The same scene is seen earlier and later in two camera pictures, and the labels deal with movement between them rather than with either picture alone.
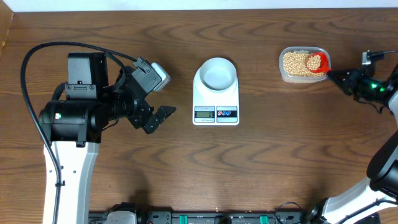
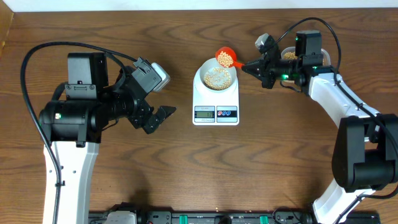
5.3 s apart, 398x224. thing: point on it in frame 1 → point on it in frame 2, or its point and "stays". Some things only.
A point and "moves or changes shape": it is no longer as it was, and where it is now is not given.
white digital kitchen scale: x=213 y=108 stays
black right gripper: x=350 y=85 → x=264 y=71
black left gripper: x=138 y=116 stays
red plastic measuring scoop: x=324 y=65 moves or changes shape
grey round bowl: x=218 y=74 stays
